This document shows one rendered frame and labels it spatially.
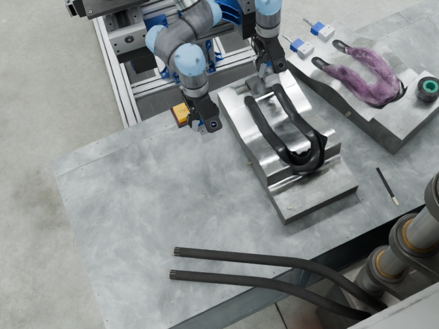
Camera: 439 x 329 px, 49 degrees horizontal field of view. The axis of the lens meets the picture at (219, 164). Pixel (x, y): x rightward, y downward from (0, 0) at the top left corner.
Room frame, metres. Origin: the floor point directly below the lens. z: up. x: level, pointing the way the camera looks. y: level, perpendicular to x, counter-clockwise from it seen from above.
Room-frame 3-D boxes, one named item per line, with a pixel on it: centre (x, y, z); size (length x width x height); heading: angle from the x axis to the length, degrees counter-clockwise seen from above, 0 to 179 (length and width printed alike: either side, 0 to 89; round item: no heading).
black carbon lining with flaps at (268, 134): (0.75, -0.23, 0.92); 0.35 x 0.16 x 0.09; 16
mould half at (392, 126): (0.91, -0.55, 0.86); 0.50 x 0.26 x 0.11; 33
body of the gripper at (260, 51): (1.00, -0.22, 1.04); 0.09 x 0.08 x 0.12; 16
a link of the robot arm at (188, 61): (0.80, 0.03, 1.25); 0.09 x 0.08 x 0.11; 35
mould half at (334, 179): (0.73, -0.23, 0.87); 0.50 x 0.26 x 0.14; 16
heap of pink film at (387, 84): (0.91, -0.54, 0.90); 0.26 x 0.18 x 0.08; 33
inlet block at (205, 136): (0.81, 0.04, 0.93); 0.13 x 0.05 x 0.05; 16
